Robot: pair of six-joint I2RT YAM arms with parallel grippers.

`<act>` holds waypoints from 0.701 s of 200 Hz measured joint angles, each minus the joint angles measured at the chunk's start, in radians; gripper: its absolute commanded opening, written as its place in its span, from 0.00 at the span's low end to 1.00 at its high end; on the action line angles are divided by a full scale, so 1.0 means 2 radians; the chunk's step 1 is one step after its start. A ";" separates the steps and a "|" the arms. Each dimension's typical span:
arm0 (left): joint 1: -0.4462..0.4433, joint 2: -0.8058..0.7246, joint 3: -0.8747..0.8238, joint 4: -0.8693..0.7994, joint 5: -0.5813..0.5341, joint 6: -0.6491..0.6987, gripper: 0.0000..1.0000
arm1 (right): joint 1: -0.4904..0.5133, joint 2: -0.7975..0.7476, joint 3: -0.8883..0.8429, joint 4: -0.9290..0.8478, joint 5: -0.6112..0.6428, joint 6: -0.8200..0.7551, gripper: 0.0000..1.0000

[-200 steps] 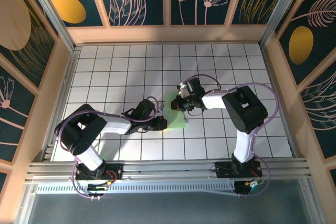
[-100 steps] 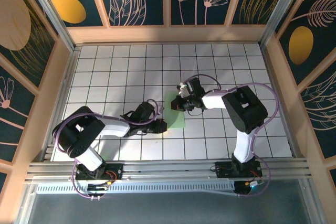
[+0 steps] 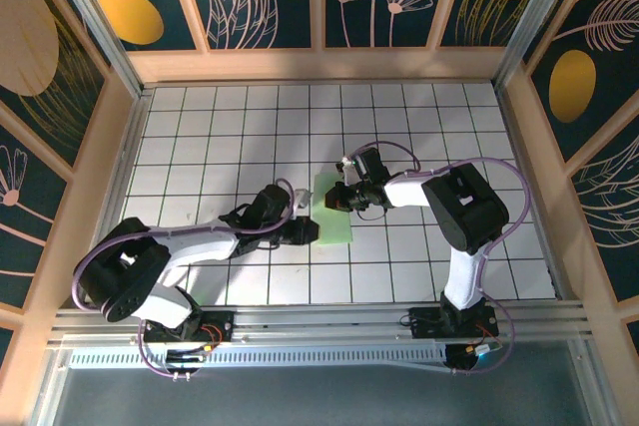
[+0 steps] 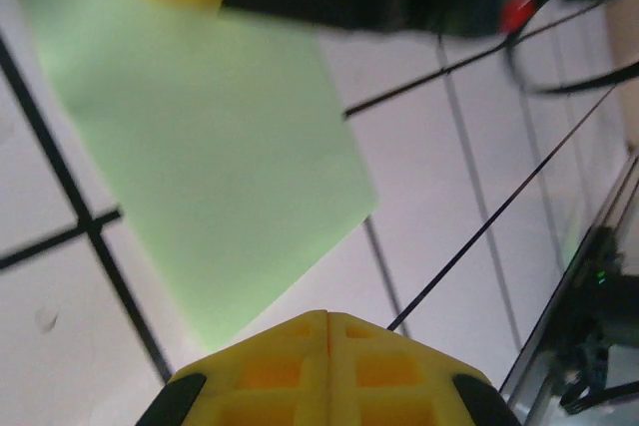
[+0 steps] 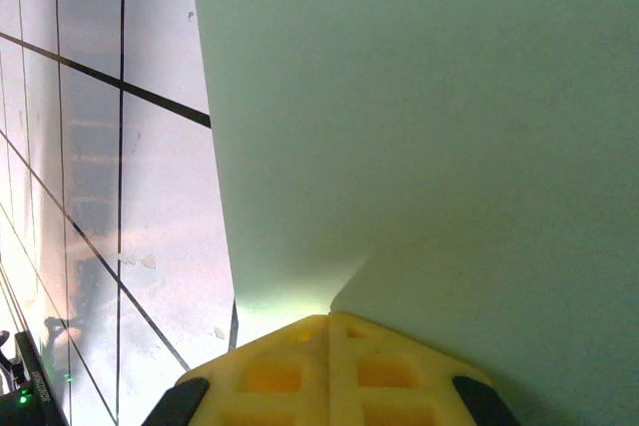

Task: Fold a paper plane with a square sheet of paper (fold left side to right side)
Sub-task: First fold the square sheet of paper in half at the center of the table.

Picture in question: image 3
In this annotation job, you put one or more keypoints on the light green paper sheet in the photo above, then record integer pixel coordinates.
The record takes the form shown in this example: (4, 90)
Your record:
(332, 226)

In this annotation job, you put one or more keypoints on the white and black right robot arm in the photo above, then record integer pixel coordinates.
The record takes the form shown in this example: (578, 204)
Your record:
(464, 276)

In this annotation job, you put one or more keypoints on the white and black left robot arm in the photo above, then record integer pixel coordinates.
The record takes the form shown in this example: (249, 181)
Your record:
(199, 244)

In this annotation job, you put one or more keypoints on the black round connector hub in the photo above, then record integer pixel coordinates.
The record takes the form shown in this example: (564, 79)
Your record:
(182, 363)
(469, 358)

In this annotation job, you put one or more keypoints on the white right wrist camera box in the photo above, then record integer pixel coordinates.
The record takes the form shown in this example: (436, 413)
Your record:
(346, 167)

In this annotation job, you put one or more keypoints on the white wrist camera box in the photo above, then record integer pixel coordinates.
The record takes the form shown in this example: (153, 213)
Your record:
(346, 167)
(302, 198)

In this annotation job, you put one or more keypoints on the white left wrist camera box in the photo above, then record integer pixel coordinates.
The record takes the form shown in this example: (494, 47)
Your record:
(302, 198)

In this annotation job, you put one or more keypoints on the long aluminium mounting rail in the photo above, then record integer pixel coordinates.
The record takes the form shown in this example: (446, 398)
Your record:
(319, 318)

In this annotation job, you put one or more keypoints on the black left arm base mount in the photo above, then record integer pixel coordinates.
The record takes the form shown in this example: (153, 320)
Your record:
(219, 323)

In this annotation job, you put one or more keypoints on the aluminium table side rail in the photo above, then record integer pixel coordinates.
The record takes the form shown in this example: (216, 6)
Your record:
(129, 146)
(523, 166)

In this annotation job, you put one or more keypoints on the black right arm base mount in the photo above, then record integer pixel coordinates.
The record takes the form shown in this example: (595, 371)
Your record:
(424, 321)

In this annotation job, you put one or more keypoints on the aluminium corner post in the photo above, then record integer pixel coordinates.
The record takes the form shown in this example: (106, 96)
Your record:
(100, 22)
(538, 22)

